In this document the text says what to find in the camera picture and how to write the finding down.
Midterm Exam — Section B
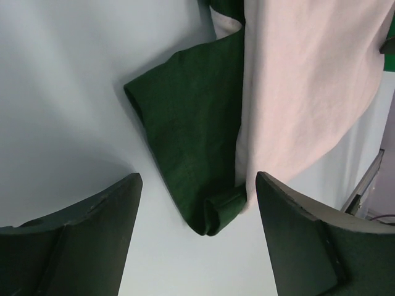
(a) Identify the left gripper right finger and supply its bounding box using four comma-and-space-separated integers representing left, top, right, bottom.
256, 172, 394, 295

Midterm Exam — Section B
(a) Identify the green plastic bin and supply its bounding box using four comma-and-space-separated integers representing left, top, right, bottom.
383, 22, 394, 72

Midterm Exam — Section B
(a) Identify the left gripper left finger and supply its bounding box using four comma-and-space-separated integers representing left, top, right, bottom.
1, 173, 143, 295

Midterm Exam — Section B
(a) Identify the white and green t-shirt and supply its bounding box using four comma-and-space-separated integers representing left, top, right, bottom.
124, 1, 394, 236

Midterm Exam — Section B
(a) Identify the right aluminium side rail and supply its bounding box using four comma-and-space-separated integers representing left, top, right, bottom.
341, 149, 385, 218

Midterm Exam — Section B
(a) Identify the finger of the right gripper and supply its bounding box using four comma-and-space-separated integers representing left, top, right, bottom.
380, 36, 395, 55

